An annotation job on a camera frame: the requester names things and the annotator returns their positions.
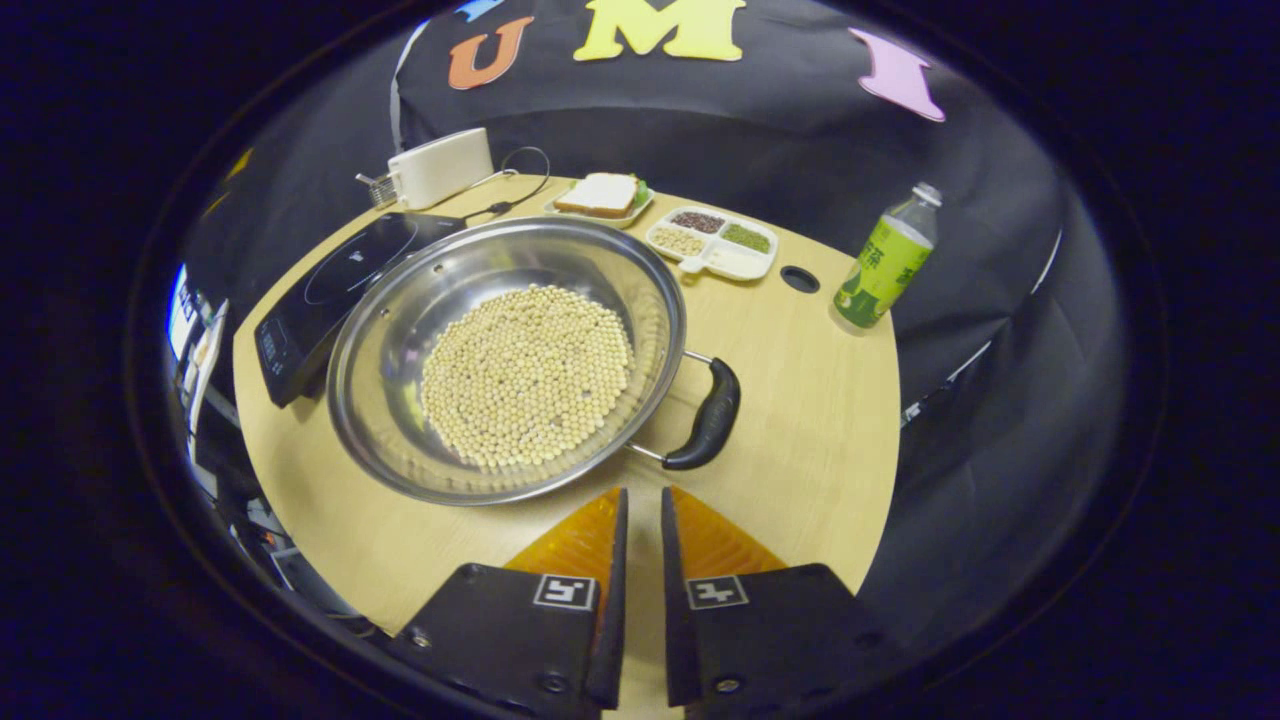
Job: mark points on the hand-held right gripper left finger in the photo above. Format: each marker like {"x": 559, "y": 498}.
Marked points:
{"x": 612, "y": 620}

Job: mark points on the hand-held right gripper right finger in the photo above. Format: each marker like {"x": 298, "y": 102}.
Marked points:
{"x": 675, "y": 620}

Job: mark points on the pile of soybeans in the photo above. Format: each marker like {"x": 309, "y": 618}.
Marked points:
{"x": 525, "y": 380}

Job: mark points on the stainless steel pot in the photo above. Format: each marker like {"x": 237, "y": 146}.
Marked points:
{"x": 400, "y": 330}

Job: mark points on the black induction cooktop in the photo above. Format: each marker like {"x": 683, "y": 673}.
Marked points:
{"x": 300, "y": 330}

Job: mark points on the white divided grain dish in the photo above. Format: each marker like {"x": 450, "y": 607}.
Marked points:
{"x": 735, "y": 262}

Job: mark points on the black table grommet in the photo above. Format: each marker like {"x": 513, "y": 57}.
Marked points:
{"x": 800, "y": 279}

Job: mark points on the pale rectangular plate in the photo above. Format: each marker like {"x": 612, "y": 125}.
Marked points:
{"x": 600, "y": 222}

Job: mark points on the green label drink bottle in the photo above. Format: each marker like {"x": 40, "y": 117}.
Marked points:
{"x": 880, "y": 270}

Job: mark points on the white bread sandwich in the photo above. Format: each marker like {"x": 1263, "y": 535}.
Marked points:
{"x": 600, "y": 192}

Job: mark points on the white toaster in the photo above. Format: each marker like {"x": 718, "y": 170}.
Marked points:
{"x": 440, "y": 168}

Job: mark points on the lit screen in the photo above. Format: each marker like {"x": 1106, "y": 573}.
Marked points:
{"x": 180, "y": 315}

